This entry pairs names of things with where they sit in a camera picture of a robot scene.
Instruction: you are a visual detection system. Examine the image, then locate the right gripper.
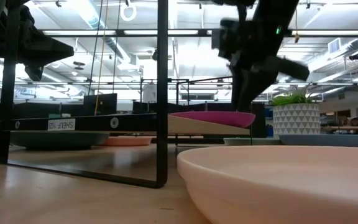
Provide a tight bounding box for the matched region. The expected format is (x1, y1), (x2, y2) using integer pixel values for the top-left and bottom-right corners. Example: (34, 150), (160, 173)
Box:
(211, 19), (310, 113)

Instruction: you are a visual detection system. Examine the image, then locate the magenta plastic plate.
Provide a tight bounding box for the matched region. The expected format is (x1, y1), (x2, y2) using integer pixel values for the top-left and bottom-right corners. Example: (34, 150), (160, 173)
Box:
(168, 111), (256, 128)

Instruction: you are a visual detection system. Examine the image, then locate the pale green plastic plate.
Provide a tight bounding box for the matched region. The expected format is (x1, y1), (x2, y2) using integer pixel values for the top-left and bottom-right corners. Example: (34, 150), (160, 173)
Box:
(223, 138), (282, 146)

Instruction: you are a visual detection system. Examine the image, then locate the dark teal plastic plate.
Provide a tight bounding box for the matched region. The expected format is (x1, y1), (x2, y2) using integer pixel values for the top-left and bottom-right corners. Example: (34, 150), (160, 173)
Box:
(10, 131), (111, 151)

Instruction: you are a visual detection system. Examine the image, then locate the peach plastic plate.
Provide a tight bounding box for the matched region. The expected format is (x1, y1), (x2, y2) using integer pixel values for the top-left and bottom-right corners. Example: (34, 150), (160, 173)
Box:
(177, 145), (358, 224)

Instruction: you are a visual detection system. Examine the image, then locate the orange plastic plate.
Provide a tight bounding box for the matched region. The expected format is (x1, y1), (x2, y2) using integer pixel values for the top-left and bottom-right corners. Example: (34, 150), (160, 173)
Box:
(99, 136), (153, 147)

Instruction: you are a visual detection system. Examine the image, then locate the white shelf label sticker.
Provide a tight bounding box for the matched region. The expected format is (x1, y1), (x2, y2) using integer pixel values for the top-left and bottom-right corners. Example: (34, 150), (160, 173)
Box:
(47, 118), (76, 131)

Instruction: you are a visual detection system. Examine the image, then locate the black metal wooden shelf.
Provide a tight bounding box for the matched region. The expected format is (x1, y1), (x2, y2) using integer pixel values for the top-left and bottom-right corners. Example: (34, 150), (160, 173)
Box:
(0, 0), (253, 189)

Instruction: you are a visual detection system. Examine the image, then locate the green potted plant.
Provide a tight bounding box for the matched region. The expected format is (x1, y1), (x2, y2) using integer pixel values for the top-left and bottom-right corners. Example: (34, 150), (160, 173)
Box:
(271, 88), (315, 106)

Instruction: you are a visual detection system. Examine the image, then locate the white triangle-patterned plant pot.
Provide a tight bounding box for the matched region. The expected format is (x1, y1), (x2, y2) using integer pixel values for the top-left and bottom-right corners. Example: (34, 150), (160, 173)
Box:
(272, 103), (321, 140)

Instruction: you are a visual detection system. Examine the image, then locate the black computer monitor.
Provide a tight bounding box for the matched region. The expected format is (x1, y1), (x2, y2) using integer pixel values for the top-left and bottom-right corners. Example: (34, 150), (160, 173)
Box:
(83, 93), (118, 116)

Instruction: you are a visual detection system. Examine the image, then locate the wooden background desk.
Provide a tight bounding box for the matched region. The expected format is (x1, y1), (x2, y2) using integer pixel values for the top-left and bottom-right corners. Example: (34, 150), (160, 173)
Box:
(321, 125), (358, 131)

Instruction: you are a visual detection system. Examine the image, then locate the black hanging cable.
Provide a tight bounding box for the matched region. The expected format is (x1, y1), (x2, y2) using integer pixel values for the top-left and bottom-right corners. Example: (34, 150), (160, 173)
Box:
(88, 0), (104, 96)
(112, 0), (121, 94)

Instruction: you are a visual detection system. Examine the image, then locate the yellow hanging cable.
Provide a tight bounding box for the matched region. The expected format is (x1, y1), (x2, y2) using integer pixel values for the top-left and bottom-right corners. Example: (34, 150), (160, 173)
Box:
(94, 0), (109, 116)

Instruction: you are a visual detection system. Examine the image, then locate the white hanging ring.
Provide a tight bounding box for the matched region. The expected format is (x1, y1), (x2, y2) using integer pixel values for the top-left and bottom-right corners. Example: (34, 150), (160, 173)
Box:
(119, 2), (138, 22)

